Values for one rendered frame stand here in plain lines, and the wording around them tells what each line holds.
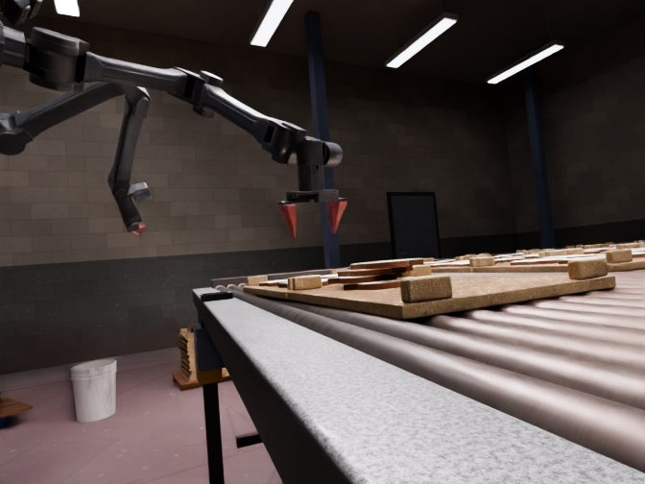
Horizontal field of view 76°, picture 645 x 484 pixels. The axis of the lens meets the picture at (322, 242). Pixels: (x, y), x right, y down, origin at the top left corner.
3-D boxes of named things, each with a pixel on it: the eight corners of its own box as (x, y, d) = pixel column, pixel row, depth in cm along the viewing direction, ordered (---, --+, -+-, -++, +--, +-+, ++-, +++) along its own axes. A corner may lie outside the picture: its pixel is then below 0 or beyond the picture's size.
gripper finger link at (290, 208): (278, 236, 92) (276, 195, 91) (308, 233, 95) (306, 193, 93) (288, 240, 86) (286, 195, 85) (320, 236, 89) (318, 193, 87)
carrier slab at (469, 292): (402, 320, 43) (401, 304, 43) (287, 300, 81) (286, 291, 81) (617, 287, 57) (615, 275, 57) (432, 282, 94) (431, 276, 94)
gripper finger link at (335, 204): (308, 233, 95) (305, 193, 93) (336, 230, 97) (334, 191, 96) (319, 236, 89) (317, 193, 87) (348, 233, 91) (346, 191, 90)
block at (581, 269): (581, 280, 54) (578, 259, 54) (567, 280, 56) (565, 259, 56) (609, 277, 56) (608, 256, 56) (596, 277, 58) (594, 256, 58)
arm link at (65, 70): (9, 62, 82) (11, 34, 80) (67, 76, 89) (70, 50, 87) (17, 73, 76) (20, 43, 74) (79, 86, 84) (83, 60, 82)
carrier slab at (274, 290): (285, 299, 82) (284, 291, 82) (243, 292, 120) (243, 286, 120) (428, 282, 95) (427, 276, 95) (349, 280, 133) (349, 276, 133)
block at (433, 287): (410, 304, 44) (407, 278, 44) (400, 302, 45) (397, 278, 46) (454, 298, 46) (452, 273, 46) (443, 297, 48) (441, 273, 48)
